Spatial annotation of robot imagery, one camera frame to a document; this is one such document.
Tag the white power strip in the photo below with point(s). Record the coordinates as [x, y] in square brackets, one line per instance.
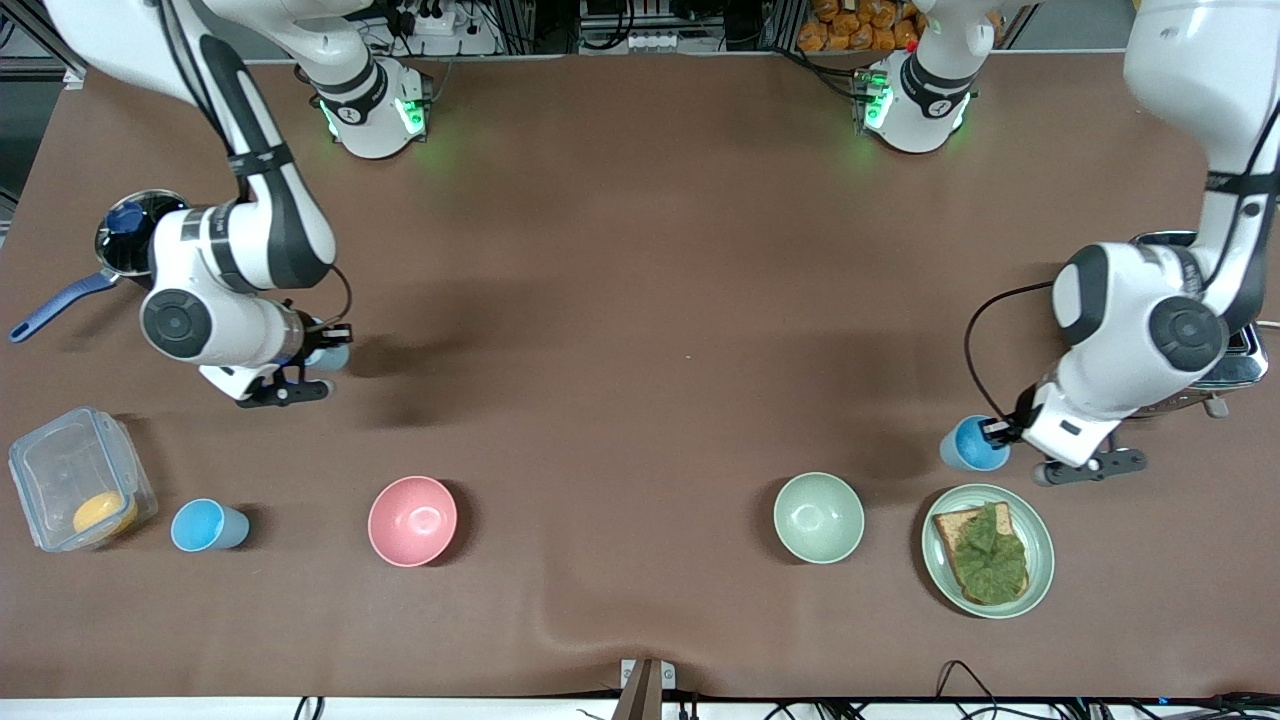
[652, 40]

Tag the green bowl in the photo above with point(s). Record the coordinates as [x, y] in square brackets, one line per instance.
[818, 518]

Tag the power strip with plugs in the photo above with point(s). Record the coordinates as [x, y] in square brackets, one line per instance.
[425, 18]

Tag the pink bowl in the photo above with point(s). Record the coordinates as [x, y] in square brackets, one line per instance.
[412, 521]

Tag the green lettuce leaf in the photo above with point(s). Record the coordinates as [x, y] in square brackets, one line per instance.
[992, 560]

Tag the green plate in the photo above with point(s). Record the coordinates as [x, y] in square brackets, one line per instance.
[1040, 550]

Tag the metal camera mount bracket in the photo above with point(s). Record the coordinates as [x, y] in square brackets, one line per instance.
[643, 688]

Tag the beige chrome toaster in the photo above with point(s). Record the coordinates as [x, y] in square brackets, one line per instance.
[1240, 372]

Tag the brown table cloth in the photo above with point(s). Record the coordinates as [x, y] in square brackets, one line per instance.
[640, 450]

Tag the orange round food piece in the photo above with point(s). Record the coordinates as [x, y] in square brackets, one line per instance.
[105, 513]

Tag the orange snack bag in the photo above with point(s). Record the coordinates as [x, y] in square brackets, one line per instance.
[860, 25]

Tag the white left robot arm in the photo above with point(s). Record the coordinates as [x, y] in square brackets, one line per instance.
[1130, 310]

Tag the toast slice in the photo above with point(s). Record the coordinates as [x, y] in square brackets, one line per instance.
[948, 530]

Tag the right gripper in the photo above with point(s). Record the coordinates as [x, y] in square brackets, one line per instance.
[309, 338]

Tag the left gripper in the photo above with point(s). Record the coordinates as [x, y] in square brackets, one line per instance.
[1019, 417]

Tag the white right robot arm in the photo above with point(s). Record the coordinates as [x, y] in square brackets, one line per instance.
[260, 230]

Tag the white table corner bracket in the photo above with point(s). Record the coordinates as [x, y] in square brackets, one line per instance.
[74, 76]

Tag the pale blue plastic cup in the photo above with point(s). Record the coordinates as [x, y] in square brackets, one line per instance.
[330, 358]

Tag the glass lid blue knob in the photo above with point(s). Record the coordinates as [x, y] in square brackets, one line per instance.
[125, 240]

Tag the clear plastic food container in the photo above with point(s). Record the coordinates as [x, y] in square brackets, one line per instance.
[60, 470]

